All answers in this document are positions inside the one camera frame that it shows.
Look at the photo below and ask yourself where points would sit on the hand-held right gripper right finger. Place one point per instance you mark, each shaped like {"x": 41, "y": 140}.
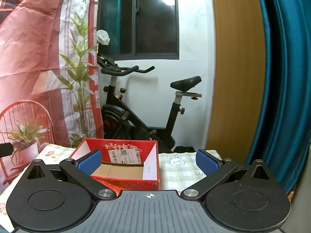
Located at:
{"x": 207, "y": 162}

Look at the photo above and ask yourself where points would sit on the teal curtain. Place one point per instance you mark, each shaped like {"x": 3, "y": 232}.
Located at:
{"x": 286, "y": 89}

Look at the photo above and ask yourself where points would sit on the white plastic bag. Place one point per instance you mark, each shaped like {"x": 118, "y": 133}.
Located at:
{"x": 103, "y": 37}

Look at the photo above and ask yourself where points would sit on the dark window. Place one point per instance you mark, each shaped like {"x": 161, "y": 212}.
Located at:
{"x": 155, "y": 24}

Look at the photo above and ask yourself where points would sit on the printed wall cloth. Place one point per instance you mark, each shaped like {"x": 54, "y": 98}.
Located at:
{"x": 36, "y": 53}

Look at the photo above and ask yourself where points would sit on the green checked rabbit tablecloth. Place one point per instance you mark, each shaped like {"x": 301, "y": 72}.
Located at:
{"x": 177, "y": 174}

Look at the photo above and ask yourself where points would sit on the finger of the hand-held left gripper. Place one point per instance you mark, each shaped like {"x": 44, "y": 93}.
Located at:
{"x": 6, "y": 150}

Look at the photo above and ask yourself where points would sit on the red cardboard box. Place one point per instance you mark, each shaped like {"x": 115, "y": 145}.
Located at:
{"x": 126, "y": 183}

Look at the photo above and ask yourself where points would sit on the wooden door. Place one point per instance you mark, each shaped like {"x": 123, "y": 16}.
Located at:
{"x": 235, "y": 77}

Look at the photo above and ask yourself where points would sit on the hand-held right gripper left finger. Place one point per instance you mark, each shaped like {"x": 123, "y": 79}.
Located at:
{"x": 90, "y": 162}

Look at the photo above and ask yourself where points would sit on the black exercise bike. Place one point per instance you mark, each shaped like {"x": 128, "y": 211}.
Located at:
{"x": 141, "y": 123}

